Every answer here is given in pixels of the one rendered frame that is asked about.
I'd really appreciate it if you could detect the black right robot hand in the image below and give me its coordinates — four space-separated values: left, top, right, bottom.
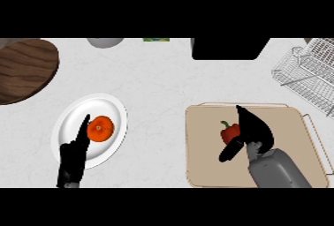
217 104 275 163

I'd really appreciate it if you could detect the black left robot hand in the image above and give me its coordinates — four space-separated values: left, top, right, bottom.
55 113 93 189

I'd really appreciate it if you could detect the red bell pepper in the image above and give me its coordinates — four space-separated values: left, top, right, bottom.
219 120 241 146

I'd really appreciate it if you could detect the beige tray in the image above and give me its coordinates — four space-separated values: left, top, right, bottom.
183 102 334 189

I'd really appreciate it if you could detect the orange round fruit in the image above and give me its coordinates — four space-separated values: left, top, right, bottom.
86 115 117 143

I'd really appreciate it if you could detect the white oval plate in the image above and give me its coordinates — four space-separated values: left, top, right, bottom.
50 93 129 170

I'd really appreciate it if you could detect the black appliance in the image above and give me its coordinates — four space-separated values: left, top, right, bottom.
189 37 272 61

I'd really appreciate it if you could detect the round brown wooden board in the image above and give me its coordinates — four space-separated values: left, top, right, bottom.
0 38 61 106

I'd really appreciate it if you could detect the grey round bowl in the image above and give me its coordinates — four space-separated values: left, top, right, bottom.
86 37 126 49

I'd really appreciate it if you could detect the white wire tiered basket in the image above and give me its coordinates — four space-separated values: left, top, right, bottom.
271 37 334 119

